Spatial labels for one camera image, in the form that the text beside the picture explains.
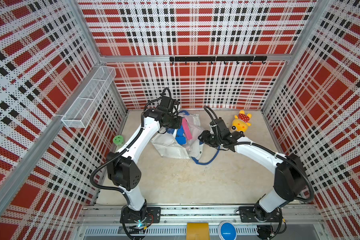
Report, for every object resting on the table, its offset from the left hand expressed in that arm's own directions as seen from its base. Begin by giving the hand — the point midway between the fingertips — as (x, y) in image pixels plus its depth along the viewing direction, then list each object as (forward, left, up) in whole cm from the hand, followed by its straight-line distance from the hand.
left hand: (181, 123), depth 83 cm
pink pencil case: (+9, -3, -17) cm, 20 cm away
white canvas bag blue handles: (0, 0, -20) cm, 20 cm away
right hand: (-5, -12, -7) cm, 15 cm away
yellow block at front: (-48, -8, -23) cm, 54 cm away
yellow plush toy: (+16, -42, -19) cm, 49 cm away
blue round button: (-48, -22, -20) cm, 57 cm away
